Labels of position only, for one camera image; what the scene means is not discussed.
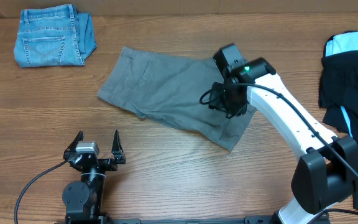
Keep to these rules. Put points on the light blue garment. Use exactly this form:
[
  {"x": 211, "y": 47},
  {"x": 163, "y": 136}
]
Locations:
[{"x": 340, "y": 43}]

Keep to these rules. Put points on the grey shorts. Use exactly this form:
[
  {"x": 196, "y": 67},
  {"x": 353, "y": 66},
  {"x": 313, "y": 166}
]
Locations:
[{"x": 167, "y": 89}]

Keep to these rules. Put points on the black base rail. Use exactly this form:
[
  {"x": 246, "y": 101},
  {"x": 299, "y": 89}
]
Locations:
[{"x": 246, "y": 220}]

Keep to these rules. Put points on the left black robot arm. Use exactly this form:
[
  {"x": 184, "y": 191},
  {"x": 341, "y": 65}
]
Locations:
[{"x": 83, "y": 198}]

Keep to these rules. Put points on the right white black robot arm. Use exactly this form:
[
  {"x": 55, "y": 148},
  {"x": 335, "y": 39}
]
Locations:
[{"x": 324, "y": 174}]

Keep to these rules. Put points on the folded blue denim jeans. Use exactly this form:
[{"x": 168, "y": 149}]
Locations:
[{"x": 54, "y": 36}]

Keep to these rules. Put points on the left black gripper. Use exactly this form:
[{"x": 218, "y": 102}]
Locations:
[{"x": 119, "y": 157}]

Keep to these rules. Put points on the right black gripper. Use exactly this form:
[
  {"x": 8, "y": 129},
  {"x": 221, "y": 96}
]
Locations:
[{"x": 215, "y": 102}]

